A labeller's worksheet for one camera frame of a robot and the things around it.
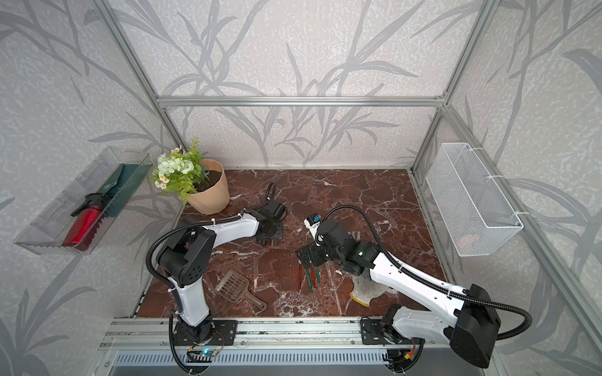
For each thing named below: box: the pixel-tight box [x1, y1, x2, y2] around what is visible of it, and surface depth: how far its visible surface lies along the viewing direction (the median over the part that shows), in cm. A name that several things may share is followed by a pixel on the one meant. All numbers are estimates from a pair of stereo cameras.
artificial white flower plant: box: [151, 137, 211, 205], surface depth 82 cm
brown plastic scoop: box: [214, 269, 268, 310], surface depth 84 cm
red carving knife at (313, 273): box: [310, 263, 318, 288], surface depth 88 cm
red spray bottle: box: [62, 192, 108, 252], surface depth 60 cm
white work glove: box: [349, 274, 389, 308], surface depth 84 cm
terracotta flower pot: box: [188, 158, 231, 215], surface depth 97 cm
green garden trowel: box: [97, 163, 153, 218], surface depth 72 cm
